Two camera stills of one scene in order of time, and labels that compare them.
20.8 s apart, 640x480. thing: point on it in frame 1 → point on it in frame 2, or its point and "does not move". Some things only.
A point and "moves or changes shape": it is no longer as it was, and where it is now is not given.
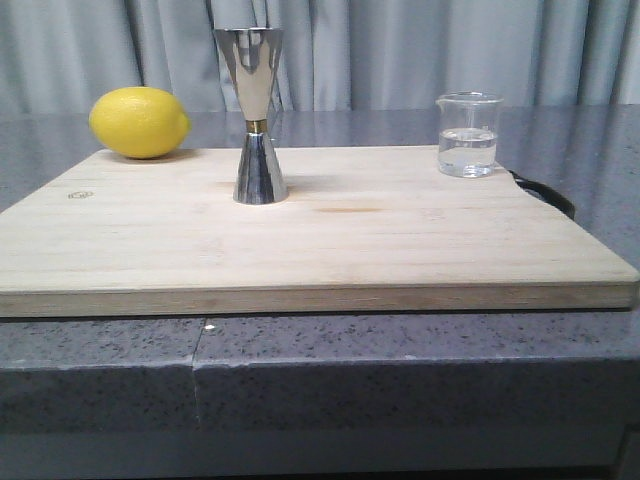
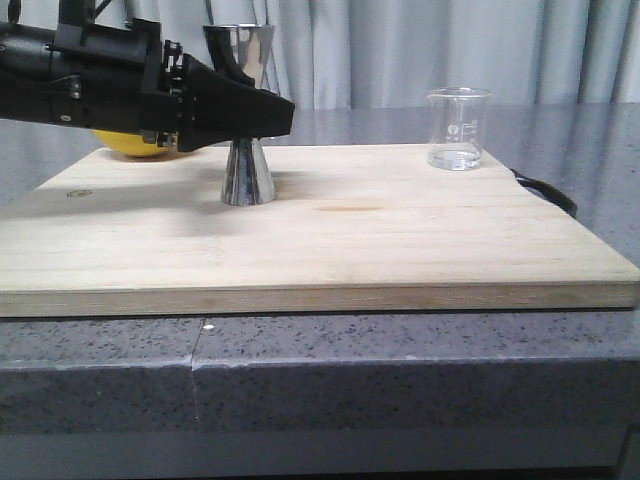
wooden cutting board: x=365 y=231 does not move
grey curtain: x=62 y=56 does not move
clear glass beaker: x=467 y=141 moves or changes shape
